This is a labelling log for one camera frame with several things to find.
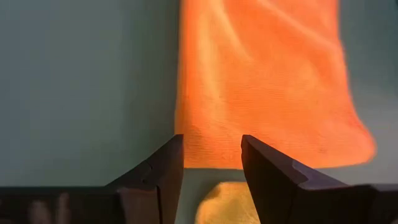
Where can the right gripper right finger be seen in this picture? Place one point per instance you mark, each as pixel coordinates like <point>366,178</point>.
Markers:
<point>295,202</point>

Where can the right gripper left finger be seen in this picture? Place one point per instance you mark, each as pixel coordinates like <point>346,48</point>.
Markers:
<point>140,199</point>

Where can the yellow microfiber towel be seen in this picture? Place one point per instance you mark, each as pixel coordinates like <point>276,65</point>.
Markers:
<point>227,205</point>

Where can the orange microfiber towel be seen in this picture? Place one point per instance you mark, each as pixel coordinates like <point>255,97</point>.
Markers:
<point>264,93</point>

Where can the green table mat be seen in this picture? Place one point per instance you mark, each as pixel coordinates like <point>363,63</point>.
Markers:
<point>77,93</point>

